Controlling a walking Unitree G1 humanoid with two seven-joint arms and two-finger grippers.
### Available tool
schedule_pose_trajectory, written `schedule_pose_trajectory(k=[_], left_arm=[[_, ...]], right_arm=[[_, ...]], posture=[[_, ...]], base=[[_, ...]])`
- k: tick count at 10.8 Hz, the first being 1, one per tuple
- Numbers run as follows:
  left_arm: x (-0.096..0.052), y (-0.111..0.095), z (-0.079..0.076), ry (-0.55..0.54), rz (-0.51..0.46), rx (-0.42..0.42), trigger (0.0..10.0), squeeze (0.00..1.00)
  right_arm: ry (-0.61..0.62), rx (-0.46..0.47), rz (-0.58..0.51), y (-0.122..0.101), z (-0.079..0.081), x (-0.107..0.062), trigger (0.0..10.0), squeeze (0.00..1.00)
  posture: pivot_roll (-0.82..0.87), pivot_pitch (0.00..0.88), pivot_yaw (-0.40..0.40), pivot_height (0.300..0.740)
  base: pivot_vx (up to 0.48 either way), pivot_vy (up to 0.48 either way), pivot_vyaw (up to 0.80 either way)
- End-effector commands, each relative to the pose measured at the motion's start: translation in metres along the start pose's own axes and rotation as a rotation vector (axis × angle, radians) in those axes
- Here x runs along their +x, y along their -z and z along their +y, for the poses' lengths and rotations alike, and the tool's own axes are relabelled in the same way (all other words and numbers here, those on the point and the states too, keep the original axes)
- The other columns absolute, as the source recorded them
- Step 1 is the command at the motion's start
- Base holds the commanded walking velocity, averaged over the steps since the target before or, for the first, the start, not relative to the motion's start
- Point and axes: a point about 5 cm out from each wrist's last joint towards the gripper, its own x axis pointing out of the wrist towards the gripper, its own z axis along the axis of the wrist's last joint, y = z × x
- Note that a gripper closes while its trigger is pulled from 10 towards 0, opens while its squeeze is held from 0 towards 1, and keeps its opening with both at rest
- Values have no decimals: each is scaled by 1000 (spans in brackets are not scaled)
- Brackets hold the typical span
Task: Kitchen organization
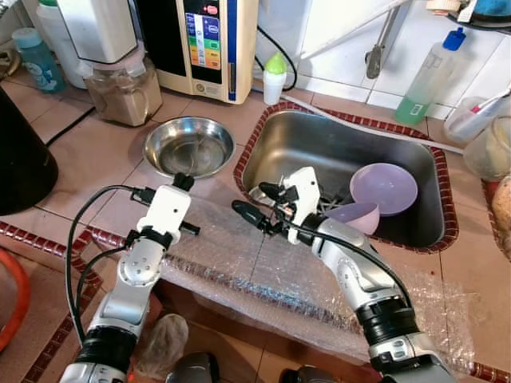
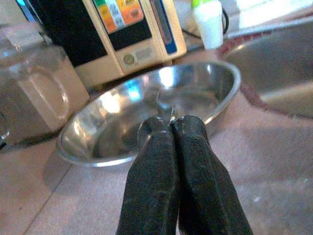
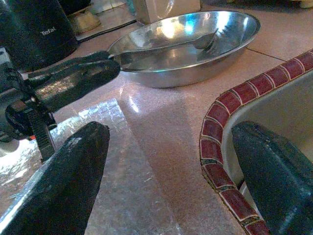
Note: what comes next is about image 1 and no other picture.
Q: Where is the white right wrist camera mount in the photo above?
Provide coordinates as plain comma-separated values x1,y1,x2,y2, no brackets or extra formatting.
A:
282,166,322,227

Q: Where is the tall white plastic bottle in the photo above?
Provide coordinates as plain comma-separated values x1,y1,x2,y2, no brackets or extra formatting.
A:
36,0,87,89

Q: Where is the white water filter appliance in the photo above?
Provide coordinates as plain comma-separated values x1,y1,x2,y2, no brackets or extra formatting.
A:
56,0,138,66

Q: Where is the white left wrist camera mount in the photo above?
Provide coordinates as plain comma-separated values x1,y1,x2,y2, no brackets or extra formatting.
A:
142,185,193,239

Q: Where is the clear plastic cup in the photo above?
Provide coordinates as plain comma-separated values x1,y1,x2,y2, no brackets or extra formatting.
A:
443,96,511,144

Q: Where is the lilac plastic bowl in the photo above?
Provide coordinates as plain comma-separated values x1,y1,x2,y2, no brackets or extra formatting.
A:
350,163,419,217
323,201,381,236

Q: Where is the clear plastic jar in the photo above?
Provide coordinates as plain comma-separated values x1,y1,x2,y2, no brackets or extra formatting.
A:
463,116,511,182

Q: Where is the dark grey robot right foot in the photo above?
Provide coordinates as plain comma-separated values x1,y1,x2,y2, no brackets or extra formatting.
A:
279,365,344,383

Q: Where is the short black left arm cable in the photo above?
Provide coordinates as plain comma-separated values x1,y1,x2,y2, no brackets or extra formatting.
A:
74,239,141,320

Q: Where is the dark grey robot left foot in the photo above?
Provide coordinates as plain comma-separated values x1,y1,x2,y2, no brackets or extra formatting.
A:
164,353,220,383

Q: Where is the small white bottle green cap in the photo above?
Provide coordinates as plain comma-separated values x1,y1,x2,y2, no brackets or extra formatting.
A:
263,53,288,105

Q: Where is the green dish soap bottle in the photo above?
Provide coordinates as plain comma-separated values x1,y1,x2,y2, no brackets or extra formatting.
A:
394,27,466,125

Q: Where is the plastic bag of bread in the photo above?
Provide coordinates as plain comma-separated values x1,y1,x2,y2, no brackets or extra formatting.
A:
489,176,511,240

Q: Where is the stainless steel sink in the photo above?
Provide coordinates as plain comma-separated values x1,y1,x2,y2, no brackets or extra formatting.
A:
242,110,446,248

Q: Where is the teal plastic bottle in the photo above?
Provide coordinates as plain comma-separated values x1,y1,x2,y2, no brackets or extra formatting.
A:
12,28,66,94

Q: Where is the metal faucet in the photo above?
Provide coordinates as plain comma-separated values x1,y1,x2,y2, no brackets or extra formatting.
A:
365,0,404,79

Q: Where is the cream water ionizer colour panel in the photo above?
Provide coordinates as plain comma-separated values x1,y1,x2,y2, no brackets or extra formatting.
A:
134,0,260,105

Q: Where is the white printed tube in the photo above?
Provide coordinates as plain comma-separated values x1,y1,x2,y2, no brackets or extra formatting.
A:
459,84,511,128

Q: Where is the dark cooking pan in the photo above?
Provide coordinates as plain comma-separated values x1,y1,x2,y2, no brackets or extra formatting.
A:
455,0,511,31

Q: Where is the long black left arm cable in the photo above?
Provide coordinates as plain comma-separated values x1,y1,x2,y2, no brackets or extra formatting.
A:
65,184,156,344

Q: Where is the clear bubble wrap sheet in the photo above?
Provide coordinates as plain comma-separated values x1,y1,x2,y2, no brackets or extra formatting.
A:
156,195,476,376

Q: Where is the black ionizer power cable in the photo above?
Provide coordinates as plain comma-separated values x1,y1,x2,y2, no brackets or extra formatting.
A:
257,26,298,90

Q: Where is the orange plastic bucket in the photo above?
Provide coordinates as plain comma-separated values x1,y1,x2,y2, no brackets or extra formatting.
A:
0,247,33,352

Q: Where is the black round pot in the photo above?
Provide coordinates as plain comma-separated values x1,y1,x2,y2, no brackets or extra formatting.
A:
0,84,59,216

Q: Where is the dark grey robot foot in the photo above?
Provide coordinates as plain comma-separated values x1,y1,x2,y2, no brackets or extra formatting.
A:
164,353,220,383
279,365,344,383

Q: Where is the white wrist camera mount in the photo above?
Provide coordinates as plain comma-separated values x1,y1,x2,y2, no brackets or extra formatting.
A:
282,166,322,227
142,185,193,239

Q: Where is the grey brown fuzzy slipper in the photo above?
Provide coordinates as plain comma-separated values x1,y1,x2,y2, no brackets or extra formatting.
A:
132,314,191,380

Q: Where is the stainless steel bowl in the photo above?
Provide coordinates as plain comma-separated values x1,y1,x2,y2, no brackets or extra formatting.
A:
143,116,236,180

